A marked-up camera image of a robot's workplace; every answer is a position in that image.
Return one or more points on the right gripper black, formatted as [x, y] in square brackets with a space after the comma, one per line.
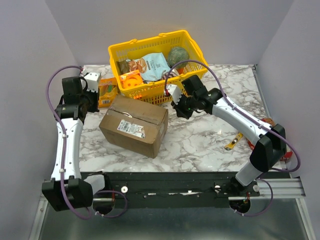
[180, 108]

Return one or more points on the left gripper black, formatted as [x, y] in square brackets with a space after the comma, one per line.
[94, 108]

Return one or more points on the brown cardboard express box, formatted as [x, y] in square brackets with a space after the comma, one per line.
[135, 125]

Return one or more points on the yellow utility knife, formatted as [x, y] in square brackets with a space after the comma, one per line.
[235, 140]

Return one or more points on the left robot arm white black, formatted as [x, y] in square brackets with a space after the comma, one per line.
[66, 186]

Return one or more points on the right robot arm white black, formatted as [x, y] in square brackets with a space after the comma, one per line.
[268, 140]

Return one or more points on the orange toy box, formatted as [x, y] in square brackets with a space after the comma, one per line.
[131, 79]

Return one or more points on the orange snack bag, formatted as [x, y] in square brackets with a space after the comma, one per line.
[108, 90]

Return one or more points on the yellow plastic shopping basket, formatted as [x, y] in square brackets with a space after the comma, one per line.
[153, 92]

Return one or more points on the pink brown striped pouch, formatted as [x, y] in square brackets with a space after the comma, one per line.
[166, 74]

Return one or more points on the brown snack packet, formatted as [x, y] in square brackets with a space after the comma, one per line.
[124, 66]

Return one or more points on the green melon ball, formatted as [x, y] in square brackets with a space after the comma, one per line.
[176, 55]

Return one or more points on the light blue chips bag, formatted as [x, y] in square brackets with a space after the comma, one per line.
[150, 66]

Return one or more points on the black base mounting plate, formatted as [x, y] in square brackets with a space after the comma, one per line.
[154, 190]

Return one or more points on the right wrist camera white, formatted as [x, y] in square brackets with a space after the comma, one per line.
[175, 92]

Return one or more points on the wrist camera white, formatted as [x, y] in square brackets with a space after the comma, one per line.
[175, 92]
[93, 79]

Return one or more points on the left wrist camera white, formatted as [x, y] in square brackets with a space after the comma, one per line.
[93, 79]

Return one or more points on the aluminium rail frame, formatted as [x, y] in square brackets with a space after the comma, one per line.
[287, 218]

